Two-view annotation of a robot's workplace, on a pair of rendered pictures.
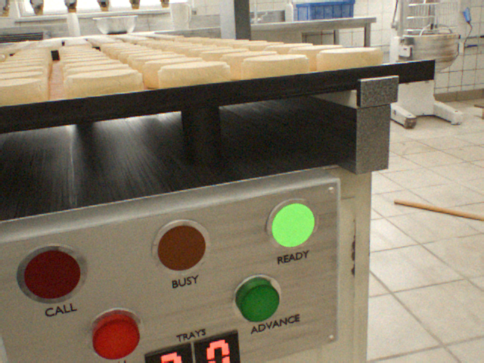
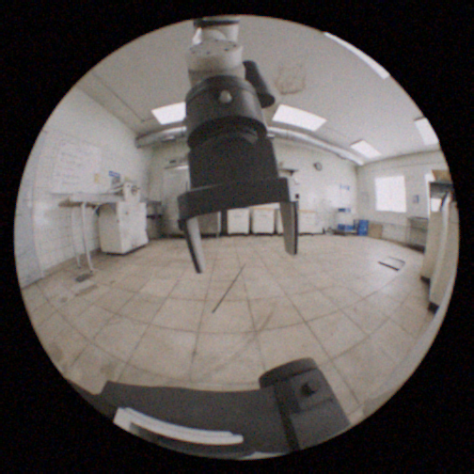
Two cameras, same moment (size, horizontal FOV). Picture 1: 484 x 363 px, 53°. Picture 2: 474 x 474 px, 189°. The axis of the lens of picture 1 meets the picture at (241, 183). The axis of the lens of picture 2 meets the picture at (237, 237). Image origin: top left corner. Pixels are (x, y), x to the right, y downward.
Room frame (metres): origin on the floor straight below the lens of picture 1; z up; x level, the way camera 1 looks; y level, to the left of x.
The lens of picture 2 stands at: (-1.21, -0.02, 0.59)
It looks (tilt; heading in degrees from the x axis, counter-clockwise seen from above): 10 degrees down; 98
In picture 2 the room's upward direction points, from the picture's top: straight up
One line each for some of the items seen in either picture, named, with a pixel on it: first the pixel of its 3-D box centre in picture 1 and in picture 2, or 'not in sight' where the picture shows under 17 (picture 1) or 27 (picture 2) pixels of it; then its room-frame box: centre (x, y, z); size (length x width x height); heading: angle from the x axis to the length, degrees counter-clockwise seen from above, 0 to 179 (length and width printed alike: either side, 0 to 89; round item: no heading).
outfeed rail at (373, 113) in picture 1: (150, 54); not in sight; (1.28, 0.21, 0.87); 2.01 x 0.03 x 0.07; 18
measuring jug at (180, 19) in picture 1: (181, 16); not in sight; (3.83, 0.37, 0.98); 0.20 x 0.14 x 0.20; 52
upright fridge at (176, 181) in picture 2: not in sight; (194, 197); (-2.75, 3.11, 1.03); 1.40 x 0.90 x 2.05; 12
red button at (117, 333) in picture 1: (115, 334); not in sight; (0.27, 0.09, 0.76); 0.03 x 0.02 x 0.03; 108
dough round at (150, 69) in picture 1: (175, 72); not in sight; (0.40, 0.05, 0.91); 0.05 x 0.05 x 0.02
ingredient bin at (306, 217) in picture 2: not in sight; (303, 222); (0.21, 3.86, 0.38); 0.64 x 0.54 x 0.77; 99
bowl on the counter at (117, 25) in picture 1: (116, 26); not in sight; (3.87, 0.86, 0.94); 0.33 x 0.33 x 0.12
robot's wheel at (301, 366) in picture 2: not in sight; (289, 376); (-1.07, 0.16, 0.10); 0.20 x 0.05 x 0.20; 12
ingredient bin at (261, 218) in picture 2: not in sight; (260, 221); (-1.07, 3.60, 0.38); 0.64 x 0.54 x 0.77; 103
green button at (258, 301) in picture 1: (257, 299); not in sight; (0.30, -0.01, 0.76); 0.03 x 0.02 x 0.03; 108
